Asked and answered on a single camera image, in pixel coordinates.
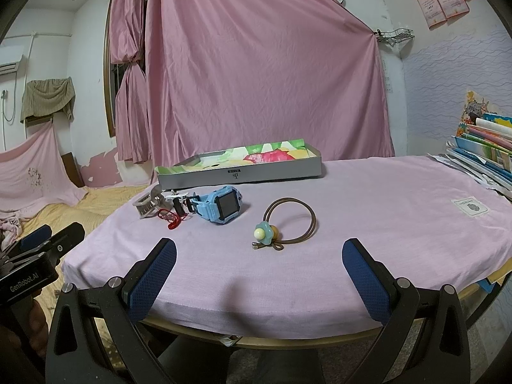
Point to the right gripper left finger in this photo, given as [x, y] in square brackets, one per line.
[75, 351]

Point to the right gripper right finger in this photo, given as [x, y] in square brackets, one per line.
[440, 353]

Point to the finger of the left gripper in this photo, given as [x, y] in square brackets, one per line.
[63, 242]
[36, 238]

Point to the beige claw hair clip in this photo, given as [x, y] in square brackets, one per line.
[148, 205]

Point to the white scalloped hair clip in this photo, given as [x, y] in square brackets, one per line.
[171, 195]

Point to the black green patterned hair clip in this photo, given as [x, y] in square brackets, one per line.
[178, 208]

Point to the light blue kids smartwatch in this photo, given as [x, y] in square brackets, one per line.
[219, 207]

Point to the left hand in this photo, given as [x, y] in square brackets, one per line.
[35, 330]

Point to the pink sheet on headboard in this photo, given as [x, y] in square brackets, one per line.
[32, 175]

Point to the olive green hanging cloth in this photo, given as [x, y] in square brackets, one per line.
[42, 98]

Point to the pink table cloth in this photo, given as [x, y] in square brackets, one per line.
[276, 271]

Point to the white air conditioner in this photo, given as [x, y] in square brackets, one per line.
[10, 59]

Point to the stack of books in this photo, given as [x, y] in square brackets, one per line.
[481, 146]

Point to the colourful cartoon towel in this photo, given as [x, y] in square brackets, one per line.
[241, 156]

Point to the tied pink window curtain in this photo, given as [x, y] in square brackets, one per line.
[126, 40]

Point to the grey shallow tray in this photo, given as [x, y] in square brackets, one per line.
[284, 170]

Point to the large pink curtain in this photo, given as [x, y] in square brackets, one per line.
[229, 73]

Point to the wire wall shelf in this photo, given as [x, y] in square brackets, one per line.
[395, 37]

